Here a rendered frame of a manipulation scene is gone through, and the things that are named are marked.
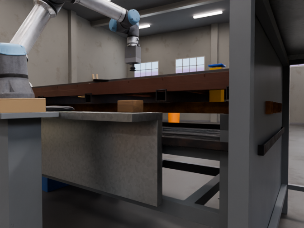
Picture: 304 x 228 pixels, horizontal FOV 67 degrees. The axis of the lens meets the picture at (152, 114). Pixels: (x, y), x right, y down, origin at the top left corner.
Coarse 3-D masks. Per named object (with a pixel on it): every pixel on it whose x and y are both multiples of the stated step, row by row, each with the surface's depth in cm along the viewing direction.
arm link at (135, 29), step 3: (135, 24) 143; (138, 24) 145; (132, 27) 141; (135, 27) 143; (138, 27) 145; (129, 30) 141; (132, 30) 142; (135, 30) 143; (138, 30) 145; (129, 33) 143; (132, 33) 142; (135, 33) 143; (138, 33) 145; (129, 36) 143; (132, 36) 145; (135, 36) 143; (138, 36) 145
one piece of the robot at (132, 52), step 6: (138, 42) 144; (126, 48) 145; (132, 48) 143; (138, 48) 144; (126, 54) 145; (132, 54) 143; (138, 54) 145; (126, 60) 145; (132, 60) 143; (138, 60) 145; (132, 66) 146
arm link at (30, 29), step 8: (40, 0) 109; (48, 0) 110; (40, 8) 110; (48, 8) 111; (56, 8) 114; (32, 16) 108; (40, 16) 110; (48, 16) 113; (24, 24) 107; (32, 24) 107; (40, 24) 110; (24, 32) 106; (32, 32) 107; (40, 32) 112; (16, 40) 104; (24, 40) 105; (32, 40) 108
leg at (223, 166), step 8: (224, 120) 85; (224, 136) 85; (224, 152) 85; (224, 160) 85; (224, 168) 85; (224, 176) 85; (224, 184) 86; (224, 192) 86; (224, 200) 86; (224, 208) 86; (224, 216) 86; (224, 224) 86
